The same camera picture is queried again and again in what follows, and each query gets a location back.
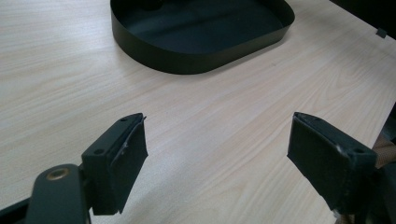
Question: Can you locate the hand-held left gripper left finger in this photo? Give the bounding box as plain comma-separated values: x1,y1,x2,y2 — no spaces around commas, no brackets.
80,112,149,217

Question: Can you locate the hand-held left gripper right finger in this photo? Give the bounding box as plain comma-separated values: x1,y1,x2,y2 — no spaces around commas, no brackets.
286,111,379,217

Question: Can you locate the black key rack with tray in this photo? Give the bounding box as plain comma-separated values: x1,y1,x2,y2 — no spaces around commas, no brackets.
109,0,296,76

